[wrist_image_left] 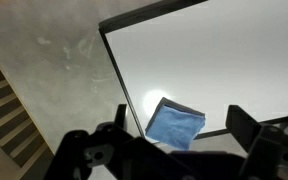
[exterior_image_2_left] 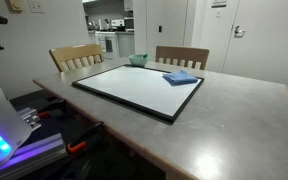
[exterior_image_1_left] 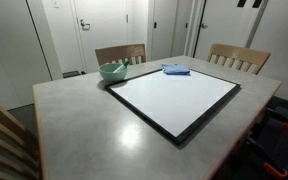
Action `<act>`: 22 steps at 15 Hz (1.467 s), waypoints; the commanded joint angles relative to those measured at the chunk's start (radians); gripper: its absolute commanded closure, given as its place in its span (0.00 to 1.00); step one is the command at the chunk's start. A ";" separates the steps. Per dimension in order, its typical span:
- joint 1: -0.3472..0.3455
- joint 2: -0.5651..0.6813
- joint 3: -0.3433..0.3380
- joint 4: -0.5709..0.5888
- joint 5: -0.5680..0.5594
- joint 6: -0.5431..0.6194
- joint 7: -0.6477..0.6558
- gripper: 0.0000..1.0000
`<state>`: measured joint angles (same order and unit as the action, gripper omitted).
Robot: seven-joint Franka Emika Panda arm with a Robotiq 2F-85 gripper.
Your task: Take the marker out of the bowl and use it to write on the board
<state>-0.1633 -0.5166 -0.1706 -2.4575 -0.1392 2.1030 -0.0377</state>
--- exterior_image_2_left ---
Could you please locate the grey kitchen cabinet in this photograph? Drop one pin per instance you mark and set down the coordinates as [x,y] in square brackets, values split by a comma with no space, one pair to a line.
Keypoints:
[126,45]

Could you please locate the black clamp with red grip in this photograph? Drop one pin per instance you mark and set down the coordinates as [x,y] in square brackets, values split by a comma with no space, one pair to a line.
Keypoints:
[50,108]

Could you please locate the folded blue cloth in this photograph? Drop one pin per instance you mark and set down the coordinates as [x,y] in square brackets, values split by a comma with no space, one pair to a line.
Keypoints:
[180,77]

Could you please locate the door sign plaque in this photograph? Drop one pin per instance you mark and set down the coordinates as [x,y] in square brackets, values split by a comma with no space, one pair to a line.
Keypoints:
[219,3]

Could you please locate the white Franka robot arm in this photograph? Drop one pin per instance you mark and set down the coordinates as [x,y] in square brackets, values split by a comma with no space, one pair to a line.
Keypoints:
[0,126]

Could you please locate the silver metal bracket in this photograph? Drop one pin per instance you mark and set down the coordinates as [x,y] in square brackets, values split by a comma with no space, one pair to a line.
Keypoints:
[29,116]

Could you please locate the white kitchen oven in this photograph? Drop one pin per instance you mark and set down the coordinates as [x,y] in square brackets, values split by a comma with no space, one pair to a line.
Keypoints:
[106,45]

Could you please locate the beige wall thermostat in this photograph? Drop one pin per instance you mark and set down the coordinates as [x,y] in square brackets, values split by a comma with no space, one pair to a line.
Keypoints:
[15,5]

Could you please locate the small white wall plate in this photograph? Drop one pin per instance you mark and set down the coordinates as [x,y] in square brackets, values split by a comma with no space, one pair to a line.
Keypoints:
[218,14]

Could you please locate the mint green bowl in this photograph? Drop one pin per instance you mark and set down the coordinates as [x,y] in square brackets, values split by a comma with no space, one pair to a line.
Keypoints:
[137,61]

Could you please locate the wooden slat-back chair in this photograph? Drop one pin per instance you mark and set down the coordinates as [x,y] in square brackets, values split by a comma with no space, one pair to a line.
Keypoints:
[75,53]
[180,52]

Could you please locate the black framed whiteboard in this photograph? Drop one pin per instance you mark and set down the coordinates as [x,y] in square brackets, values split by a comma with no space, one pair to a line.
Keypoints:
[134,90]

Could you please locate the white countertop appliance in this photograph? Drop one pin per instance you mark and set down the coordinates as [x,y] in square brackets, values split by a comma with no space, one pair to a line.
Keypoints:
[117,22]

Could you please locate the white double switch plate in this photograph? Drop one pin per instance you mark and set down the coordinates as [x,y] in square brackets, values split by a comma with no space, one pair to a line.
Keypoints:
[36,5]

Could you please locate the black clamp with orange grip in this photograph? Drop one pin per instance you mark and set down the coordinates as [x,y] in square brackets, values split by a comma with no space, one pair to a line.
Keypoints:
[84,136]

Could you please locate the small black wall plate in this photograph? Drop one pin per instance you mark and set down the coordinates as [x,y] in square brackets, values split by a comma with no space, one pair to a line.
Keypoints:
[160,29]

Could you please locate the aluminium profile rail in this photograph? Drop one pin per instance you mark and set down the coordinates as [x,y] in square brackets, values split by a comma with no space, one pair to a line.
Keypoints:
[34,153]

